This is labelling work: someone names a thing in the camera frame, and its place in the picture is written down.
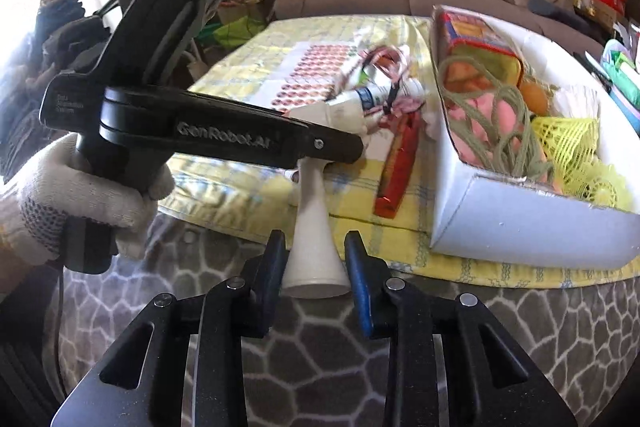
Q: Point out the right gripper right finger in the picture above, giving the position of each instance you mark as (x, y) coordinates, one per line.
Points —
(452, 363)

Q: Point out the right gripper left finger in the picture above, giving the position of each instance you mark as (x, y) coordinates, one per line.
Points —
(139, 380)

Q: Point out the white plastic funnel stand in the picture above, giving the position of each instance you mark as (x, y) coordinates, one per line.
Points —
(314, 269)

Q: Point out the pink patterned ribbon bow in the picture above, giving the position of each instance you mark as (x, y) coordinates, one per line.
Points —
(383, 64)

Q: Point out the white blue tube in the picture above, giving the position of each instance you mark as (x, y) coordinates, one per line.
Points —
(367, 98)

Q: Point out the white knit gloved left hand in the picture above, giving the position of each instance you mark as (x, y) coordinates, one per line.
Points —
(48, 191)

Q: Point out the yellow plaid table cloth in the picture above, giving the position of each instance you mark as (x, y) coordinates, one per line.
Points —
(250, 201)

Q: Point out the white cardboard storage box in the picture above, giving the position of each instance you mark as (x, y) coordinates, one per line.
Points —
(484, 215)

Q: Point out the colourful sticker sheet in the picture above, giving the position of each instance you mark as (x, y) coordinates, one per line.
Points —
(307, 75)

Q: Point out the yellow mesh shuttlecock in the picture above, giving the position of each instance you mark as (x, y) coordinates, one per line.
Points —
(571, 144)

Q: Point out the orange ball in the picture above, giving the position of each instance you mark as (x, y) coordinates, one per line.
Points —
(534, 97)

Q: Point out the red yellow snack box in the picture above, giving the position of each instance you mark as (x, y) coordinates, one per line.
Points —
(465, 42)

